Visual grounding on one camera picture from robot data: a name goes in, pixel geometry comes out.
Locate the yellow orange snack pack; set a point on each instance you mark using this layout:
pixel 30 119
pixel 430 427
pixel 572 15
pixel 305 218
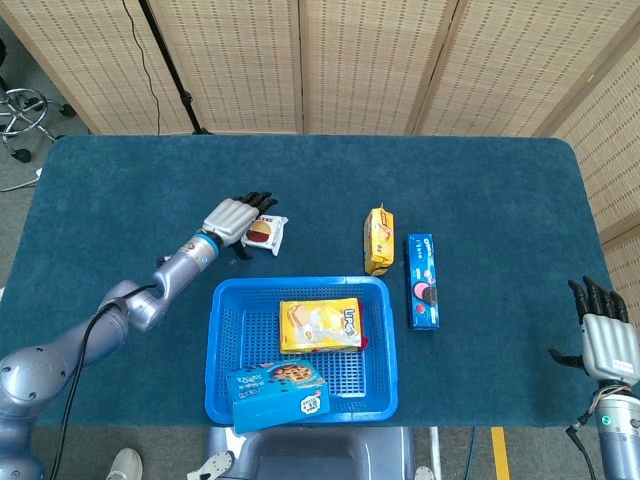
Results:
pixel 380 245

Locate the small white burger snack packet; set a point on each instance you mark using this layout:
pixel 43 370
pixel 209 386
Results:
pixel 267 235

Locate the black stand pole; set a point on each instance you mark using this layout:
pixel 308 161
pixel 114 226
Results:
pixel 170 65

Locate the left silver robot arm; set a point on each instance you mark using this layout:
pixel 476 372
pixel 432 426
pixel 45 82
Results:
pixel 180 265

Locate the light blue cookie box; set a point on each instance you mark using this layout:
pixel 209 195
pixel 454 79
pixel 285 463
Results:
pixel 275 405

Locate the yellow red Lipo snack bag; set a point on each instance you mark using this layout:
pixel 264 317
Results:
pixel 320 325

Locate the yellow floor tape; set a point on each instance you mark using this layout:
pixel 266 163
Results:
pixel 500 455

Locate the bamboo folding screen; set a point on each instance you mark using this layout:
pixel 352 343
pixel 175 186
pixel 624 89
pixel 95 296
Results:
pixel 240 60

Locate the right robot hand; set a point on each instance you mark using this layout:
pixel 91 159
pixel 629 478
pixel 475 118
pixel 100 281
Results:
pixel 607 350

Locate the blue perforated plastic basket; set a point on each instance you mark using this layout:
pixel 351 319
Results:
pixel 250 350

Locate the white sneaker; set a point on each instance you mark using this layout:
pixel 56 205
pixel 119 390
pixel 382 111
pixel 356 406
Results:
pixel 125 465

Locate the chrome office chair base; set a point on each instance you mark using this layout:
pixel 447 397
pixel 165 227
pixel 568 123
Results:
pixel 10 122

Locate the dark blue Oreo box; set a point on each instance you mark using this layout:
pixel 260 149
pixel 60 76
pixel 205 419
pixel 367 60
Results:
pixel 422 280

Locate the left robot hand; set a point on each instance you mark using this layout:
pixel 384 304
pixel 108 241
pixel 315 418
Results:
pixel 230 220

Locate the white floor strip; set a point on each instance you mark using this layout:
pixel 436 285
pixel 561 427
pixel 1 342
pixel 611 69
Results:
pixel 436 450

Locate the teal table mat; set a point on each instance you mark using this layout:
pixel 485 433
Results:
pixel 125 190

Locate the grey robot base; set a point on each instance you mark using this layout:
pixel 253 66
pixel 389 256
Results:
pixel 310 455

